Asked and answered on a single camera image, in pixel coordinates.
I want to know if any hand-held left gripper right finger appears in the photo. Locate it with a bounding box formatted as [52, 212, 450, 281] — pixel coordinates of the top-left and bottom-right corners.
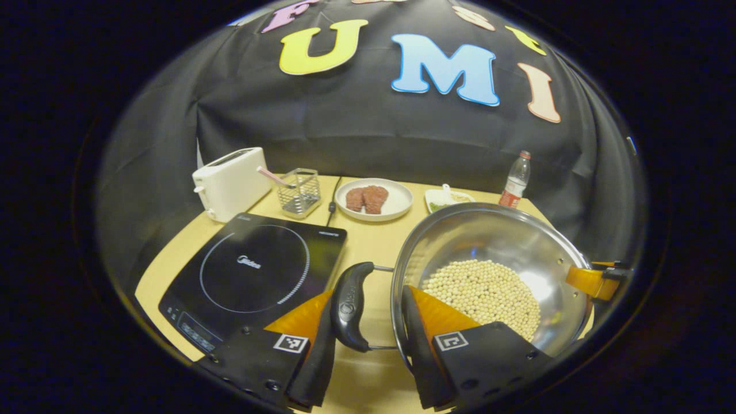
[401, 285, 553, 412]

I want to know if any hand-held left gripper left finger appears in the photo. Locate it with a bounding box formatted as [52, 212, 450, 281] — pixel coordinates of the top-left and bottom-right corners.
[193, 290, 337, 412]

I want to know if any black induction cooktop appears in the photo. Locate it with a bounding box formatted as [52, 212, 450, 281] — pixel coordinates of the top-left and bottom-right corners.
[158, 213, 348, 354]

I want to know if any stainless steel pot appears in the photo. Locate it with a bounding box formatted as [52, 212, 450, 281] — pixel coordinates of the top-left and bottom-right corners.
[331, 202, 596, 369]

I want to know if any pile of soybeans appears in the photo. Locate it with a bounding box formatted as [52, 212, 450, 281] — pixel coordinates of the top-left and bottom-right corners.
[421, 259, 542, 342]

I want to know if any clear plastic water bottle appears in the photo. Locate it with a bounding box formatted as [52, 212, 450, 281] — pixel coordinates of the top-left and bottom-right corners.
[499, 151, 531, 208]

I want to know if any round white plate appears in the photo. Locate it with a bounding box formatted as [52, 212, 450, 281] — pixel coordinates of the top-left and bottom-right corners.
[335, 178, 414, 222]

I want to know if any white divided bean dish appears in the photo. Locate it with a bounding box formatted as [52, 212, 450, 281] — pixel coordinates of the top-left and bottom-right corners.
[424, 184, 476, 213]

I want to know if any pink stick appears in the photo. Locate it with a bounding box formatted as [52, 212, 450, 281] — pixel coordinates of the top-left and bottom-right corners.
[256, 166, 294, 189]

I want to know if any white toaster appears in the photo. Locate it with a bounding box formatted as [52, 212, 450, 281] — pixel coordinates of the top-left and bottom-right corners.
[192, 147, 273, 223]

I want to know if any black backdrop cloth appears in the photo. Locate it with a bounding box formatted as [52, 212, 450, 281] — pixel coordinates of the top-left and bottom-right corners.
[95, 0, 647, 300]

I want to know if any black power cable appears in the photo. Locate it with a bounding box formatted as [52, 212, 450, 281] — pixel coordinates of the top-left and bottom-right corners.
[326, 177, 343, 227]

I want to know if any wire mesh basket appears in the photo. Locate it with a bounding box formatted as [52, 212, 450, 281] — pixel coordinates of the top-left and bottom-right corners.
[277, 168, 322, 219]

